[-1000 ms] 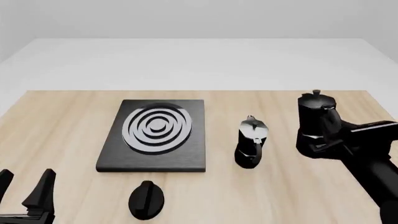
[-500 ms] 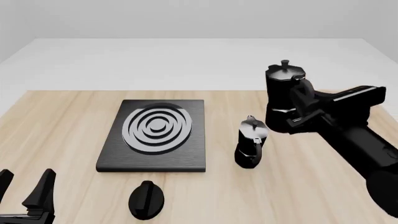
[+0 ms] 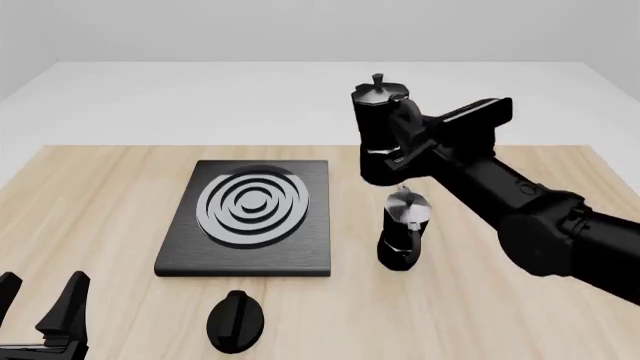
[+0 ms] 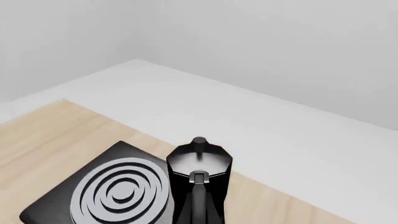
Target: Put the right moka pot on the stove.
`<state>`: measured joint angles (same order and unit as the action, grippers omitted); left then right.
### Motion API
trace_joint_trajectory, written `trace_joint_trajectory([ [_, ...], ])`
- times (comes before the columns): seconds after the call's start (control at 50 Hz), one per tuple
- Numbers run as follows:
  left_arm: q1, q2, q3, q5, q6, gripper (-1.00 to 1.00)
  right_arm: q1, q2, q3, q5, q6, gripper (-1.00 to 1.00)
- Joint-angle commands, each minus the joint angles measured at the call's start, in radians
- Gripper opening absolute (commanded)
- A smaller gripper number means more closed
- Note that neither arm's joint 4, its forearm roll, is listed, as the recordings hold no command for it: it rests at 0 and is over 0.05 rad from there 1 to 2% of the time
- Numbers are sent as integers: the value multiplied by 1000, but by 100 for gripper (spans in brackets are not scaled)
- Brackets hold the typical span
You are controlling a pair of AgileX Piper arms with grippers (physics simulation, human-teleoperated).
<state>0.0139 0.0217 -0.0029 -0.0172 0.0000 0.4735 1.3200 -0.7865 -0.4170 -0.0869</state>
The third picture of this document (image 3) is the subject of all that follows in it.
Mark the black moka pot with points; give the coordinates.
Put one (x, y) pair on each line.
(397, 255)
(377, 123)

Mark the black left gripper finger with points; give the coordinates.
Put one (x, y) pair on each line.
(7, 290)
(67, 307)

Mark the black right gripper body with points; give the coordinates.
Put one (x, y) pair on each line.
(430, 131)

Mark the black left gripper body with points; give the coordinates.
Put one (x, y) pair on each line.
(45, 350)

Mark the flat black stove plate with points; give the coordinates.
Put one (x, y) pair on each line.
(190, 255)

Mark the round black stove knob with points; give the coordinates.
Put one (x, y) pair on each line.
(235, 322)

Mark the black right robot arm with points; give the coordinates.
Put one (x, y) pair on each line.
(540, 232)

